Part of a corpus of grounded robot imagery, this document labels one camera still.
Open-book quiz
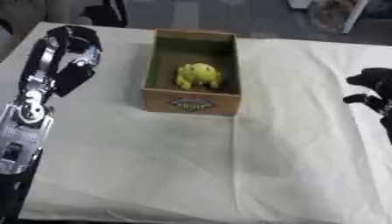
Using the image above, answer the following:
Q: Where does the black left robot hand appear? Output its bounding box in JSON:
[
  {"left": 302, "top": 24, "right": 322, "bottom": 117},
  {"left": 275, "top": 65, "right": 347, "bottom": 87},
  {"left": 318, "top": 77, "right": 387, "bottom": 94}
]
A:
[{"left": 18, "top": 24, "right": 104, "bottom": 98}]

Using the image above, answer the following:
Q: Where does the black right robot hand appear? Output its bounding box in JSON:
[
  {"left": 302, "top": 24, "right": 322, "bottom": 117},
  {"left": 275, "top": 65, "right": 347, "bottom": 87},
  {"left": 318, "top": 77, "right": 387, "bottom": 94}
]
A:
[{"left": 341, "top": 67, "right": 392, "bottom": 136}]

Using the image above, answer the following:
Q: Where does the tan cardboard box green inside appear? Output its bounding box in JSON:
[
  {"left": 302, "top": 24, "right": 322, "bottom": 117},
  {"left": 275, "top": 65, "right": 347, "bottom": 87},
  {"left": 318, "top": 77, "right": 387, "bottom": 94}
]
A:
[{"left": 141, "top": 28, "right": 242, "bottom": 116}]

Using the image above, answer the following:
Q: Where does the black chair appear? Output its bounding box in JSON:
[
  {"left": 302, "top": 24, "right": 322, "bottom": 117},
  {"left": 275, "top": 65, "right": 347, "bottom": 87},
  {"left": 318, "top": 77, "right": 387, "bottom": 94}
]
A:
[{"left": 80, "top": 0, "right": 129, "bottom": 29}]

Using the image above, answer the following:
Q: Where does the white stand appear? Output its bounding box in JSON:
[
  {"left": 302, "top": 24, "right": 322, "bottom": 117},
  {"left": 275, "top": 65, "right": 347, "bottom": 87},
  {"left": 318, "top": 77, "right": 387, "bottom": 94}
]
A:
[{"left": 288, "top": 0, "right": 371, "bottom": 35}]

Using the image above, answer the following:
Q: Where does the yellow soft toy frog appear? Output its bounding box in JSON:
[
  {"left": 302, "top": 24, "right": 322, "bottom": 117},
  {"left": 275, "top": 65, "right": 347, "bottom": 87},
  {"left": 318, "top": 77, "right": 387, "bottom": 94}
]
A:
[{"left": 174, "top": 62, "right": 224, "bottom": 91}]

